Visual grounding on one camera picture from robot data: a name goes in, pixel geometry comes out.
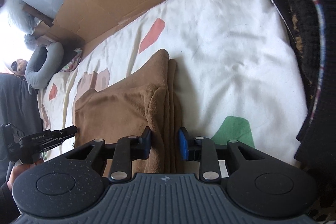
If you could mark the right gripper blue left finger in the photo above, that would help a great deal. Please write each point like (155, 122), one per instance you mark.
(124, 152)

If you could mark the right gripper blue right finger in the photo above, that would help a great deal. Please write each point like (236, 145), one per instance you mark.
(203, 151)

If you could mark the brown printed t-shirt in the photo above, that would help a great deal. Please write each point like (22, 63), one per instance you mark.
(146, 98)

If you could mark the person's left hand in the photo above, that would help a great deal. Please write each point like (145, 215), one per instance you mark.
(18, 170)

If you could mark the dark grey pillow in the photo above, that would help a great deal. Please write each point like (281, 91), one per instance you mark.
(18, 106)

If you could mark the cream bear print bedsheet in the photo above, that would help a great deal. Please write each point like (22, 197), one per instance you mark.
(237, 75)

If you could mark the small teddy bear toy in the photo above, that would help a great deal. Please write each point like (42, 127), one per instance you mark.
(19, 67)

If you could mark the floral patterned folded cloth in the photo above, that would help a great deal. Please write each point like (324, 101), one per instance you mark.
(73, 63)

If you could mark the grey u-shaped neck pillow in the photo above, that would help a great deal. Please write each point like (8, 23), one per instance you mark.
(43, 64)

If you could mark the white pillow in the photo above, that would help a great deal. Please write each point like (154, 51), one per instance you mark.
(18, 17)

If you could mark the black folded garment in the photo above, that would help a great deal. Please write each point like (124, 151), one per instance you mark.
(311, 29)

